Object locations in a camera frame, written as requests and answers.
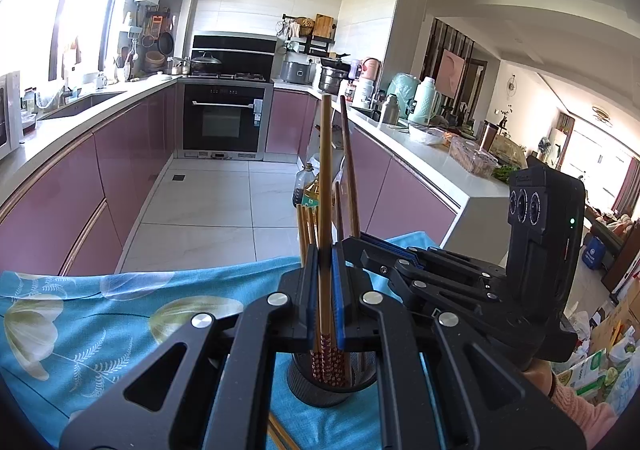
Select steel vacuum flask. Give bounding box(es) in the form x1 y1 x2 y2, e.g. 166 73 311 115
380 94 401 125

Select white microwave oven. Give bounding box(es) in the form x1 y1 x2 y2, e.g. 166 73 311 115
0 70 23 161

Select oil bottles on floor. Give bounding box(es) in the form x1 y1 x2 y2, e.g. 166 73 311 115
292 162 321 208

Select wooden chopstick red patterned end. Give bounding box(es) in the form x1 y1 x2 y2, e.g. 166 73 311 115
340 96 362 238
316 94 335 383
266 411 297 450
296 204 308 263

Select blue shopping bag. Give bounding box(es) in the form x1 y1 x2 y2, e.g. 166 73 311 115
582 235 606 271

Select gas cooktop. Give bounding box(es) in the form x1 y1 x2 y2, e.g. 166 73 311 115
190 72 271 82

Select person's right forearm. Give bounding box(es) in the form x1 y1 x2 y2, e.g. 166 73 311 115
522 360 621 450

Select wok with lid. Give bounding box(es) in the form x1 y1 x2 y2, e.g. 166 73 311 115
187 54 223 75

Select kitchen sink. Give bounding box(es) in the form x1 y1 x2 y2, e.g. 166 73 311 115
37 90 128 121

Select mint green electric kettle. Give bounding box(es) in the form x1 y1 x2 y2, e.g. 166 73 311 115
387 73 421 118

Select clear plastic food container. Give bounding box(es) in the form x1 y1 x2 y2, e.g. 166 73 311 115
449 137 500 178

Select black range hood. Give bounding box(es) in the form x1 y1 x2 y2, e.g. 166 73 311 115
191 32 278 75

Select blue floral tablecloth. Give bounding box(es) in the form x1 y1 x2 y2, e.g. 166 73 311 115
0 230 441 450

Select pile of packaged goods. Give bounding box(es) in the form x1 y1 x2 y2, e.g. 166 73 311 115
555 310 640 411

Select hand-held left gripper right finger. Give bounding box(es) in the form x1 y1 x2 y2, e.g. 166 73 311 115
331 245 585 450

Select black wall storage rack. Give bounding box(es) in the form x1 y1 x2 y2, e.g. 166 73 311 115
282 14 336 55

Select steel stockpot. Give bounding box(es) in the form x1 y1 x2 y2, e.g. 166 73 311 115
317 57 351 95

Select dark tumbler cup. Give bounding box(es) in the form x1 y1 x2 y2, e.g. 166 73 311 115
480 121 503 153

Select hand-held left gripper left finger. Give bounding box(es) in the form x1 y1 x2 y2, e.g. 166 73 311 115
59 245 321 450

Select glass bowl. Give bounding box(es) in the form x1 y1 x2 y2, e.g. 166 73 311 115
409 124 446 147

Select silver rice cooker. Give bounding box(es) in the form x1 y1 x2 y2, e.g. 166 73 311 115
280 60 313 84

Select cooking oil bottle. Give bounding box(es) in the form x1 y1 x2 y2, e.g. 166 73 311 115
302 175 326 211

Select black mesh utensil holder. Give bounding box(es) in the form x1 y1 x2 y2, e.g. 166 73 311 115
286 350 378 408

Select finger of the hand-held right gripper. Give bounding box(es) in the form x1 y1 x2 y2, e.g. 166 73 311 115
360 249 504 304
341 232 507 281

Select kitchen window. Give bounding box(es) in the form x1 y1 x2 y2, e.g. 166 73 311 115
0 0 146 90

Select green thermos flask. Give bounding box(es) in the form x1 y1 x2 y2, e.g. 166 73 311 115
410 76 443 125

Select pink wall painting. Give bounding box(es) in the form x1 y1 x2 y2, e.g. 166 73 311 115
437 50 466 98

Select black built-in oven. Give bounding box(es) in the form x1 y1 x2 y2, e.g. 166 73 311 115
182 82 268 161

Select pink base cabinets with sink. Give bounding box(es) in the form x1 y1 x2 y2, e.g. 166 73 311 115
0 80 181 275

